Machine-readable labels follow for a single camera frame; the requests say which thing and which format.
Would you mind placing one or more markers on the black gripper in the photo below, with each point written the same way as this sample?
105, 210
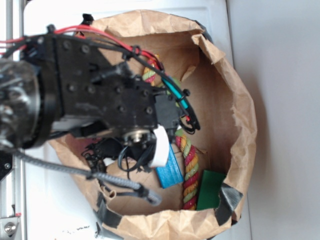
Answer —
83, 94

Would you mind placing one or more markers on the blue wooden block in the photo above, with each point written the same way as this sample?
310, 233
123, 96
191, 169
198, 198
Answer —
170, 174

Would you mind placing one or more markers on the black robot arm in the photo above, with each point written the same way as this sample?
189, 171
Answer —
18, 96

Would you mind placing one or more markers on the dark green block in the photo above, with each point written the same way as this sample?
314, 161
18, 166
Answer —
211, 183

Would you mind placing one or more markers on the brown paper bag bin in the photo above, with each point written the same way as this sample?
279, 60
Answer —
226, 142

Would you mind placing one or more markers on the white plastic tray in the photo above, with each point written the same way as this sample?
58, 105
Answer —
55, 207

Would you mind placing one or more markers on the multicolour twisted rope toy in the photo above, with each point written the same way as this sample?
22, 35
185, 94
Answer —
191, 160

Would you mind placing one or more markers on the aluminium frame rail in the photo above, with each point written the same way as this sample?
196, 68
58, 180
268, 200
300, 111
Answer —
12, 188

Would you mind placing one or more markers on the black mounting bracket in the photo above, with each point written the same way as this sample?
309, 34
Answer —
6, 164

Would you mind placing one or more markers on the silver corner bracket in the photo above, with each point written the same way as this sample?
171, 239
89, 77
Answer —
10, 228

